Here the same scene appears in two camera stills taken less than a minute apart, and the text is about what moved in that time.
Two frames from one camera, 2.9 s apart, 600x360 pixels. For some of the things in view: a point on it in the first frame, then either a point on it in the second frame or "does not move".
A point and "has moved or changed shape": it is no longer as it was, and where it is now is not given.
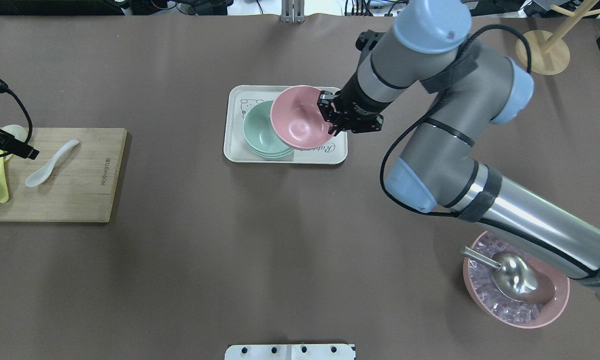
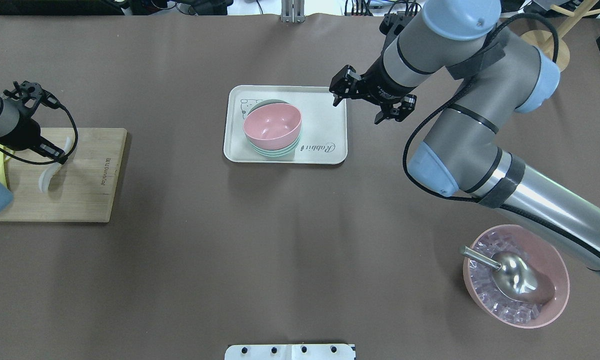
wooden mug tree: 550,56 does not move
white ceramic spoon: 44,172 has moved or changed shape
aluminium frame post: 293,11 does not move
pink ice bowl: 479,279 does not move
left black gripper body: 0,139 to 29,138
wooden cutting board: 81,187 does not move
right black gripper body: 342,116 to 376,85
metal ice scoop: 516,276 does not move
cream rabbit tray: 238,150 does not move
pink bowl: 298,120 to 273,126
